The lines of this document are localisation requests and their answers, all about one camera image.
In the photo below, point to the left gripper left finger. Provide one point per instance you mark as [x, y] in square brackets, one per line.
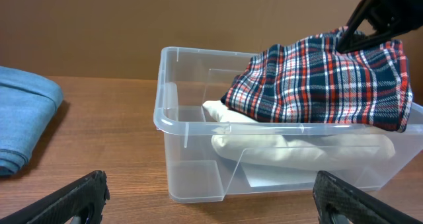
[83, 199]

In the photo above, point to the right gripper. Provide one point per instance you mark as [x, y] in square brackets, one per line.
[374, 22]

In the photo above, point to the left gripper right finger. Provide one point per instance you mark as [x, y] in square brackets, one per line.
[338, 202]

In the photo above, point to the plaid flannel cloth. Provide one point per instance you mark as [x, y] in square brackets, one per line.
[311, 82]

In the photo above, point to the cream cloth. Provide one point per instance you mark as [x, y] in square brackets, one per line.
[334, 152]

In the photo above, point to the folded blue cloth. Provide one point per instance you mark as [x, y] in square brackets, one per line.
[28, 103]

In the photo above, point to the clear plastic storage bin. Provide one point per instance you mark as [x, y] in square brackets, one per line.
[189, 77]

